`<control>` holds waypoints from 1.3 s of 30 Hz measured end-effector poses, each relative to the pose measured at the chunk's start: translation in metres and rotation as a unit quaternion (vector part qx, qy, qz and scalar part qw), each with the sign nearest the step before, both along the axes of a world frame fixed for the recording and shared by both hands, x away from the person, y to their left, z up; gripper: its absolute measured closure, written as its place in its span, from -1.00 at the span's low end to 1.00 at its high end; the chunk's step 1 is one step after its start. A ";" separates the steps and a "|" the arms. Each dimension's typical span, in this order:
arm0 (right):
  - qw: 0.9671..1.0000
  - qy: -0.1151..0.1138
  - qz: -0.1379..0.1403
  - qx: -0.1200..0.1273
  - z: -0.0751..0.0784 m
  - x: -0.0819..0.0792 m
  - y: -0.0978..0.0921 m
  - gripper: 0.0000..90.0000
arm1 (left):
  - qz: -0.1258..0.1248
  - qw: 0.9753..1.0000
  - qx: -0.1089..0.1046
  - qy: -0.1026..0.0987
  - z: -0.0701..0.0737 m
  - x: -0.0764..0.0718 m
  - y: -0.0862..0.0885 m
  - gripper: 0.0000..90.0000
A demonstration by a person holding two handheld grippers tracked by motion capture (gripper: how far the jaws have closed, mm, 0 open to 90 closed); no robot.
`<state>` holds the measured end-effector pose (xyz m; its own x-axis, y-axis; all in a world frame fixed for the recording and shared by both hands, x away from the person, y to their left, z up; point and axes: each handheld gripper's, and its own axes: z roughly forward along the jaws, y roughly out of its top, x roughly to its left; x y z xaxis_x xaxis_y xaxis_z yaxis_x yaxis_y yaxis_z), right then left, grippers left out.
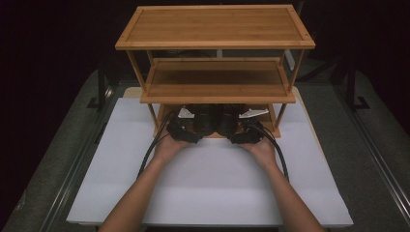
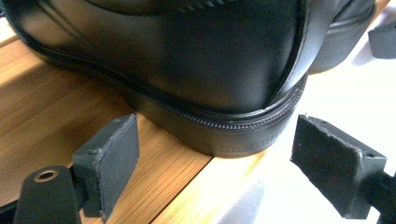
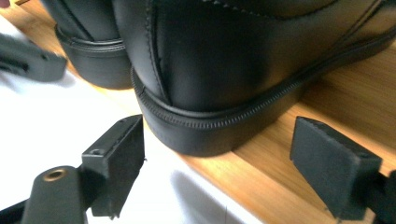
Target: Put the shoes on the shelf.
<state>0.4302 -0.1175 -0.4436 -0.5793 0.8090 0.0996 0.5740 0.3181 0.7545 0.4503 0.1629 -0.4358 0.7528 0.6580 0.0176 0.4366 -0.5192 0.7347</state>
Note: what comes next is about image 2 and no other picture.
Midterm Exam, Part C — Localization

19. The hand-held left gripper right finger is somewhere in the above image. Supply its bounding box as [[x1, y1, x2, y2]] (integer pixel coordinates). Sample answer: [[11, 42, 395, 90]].
[[290, 114, 388, 220]]

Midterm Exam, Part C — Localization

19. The black leather shoe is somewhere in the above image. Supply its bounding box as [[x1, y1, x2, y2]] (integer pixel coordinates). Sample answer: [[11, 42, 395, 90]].
[[307, 0, 377, 75], [0, 0, 341, 159]]

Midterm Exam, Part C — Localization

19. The wooden board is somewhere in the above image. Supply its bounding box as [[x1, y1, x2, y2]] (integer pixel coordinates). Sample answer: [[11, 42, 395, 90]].
[[0, 34, 269, 224]]

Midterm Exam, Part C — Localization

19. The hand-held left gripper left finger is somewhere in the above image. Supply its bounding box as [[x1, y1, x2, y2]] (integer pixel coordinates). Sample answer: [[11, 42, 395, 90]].
[[72, 113, 140, 222]]

